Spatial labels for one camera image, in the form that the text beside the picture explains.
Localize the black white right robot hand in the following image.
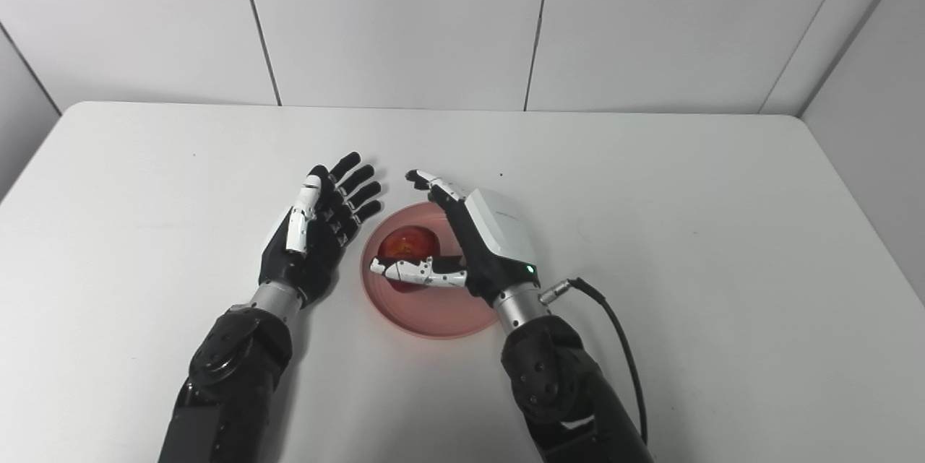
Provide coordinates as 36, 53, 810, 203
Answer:
369, 169, 540, 307

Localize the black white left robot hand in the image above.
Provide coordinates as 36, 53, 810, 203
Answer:
258, 152, 384, 306

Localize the pink round plate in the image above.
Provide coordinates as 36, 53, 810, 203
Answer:
361, 203, 499, 339

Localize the red apple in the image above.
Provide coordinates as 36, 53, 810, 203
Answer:
377, 226, 442, 294

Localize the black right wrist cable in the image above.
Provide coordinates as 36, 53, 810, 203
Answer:
538, 277, 649, 446

